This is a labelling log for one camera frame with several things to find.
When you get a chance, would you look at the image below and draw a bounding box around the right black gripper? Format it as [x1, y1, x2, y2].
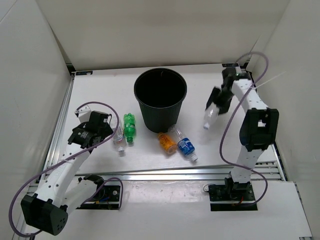
[205, 86, 234, 117]

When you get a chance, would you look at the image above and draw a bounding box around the clear plastic bottle white cap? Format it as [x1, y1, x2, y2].
[203, 103, 220, 130]

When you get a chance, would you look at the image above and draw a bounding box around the clear bottle red label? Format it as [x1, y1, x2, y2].
[111, 118, 126, 154]

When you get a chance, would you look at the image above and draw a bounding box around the green plastic bottle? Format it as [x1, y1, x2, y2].
[123, 113, 136, 144]

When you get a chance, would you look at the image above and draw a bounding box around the clear bottle blue label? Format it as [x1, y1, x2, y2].
[167, 124, 198, 162]

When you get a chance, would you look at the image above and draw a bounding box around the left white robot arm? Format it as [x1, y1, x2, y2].
[20, 110, 113, 236]

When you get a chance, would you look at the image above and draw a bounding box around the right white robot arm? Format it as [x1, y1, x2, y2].
[203, 67, 279, 200]

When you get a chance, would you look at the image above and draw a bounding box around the black plastic bin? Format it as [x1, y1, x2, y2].
[133, 67, 187, 133]

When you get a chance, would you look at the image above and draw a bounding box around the orange plastic bottle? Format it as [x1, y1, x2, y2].
[157, 132, 177, 155]

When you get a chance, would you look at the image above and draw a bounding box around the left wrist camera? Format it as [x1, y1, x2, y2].
[74, 105, 92, 123]

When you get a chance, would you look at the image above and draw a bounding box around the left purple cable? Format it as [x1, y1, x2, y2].
[8, 101, 123, 237]

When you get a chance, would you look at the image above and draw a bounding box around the white cable tie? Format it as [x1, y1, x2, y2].
[252, 71, 287, 90]

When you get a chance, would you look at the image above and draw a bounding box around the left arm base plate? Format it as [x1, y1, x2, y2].
[77, 177, 124, 211]

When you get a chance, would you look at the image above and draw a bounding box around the aluminium frame rail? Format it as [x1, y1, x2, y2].
[13, 63, 313, 240]

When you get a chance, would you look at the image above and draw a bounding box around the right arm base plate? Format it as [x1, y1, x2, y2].
[202, 182, 258, 212]

